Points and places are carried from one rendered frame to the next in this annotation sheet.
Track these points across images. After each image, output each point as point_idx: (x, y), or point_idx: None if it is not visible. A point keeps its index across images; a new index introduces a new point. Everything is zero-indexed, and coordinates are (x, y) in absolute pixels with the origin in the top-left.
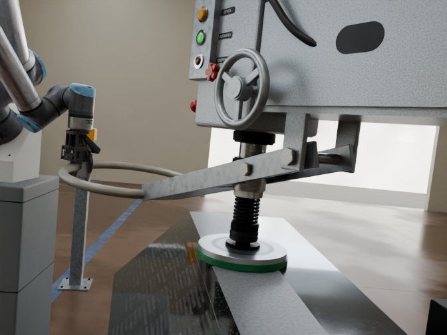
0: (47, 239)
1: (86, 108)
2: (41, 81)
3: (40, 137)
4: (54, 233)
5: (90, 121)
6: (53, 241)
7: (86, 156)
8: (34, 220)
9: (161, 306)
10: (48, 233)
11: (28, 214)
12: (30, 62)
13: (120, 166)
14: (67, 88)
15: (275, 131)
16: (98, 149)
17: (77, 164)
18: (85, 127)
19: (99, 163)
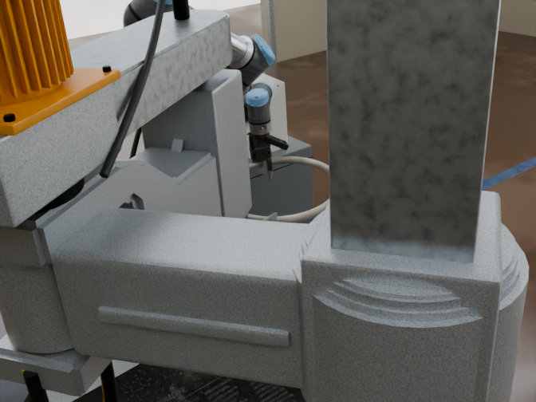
0: (296, 204)
1: (255, 116)
2: (269, 65)
3: (285, 112)
4: (310, 198)
5: (261, 128)
6: (309, 205)
7: (266, 155)
8: (268, 191)
9: None
10: (297, 199)
11: (256, 187)
12: (246, 57)
13: (306, 163)
14: None
15: None
16: (285, 146)
17: (260, 162)
18: (258, 132)
19: (286, 159)
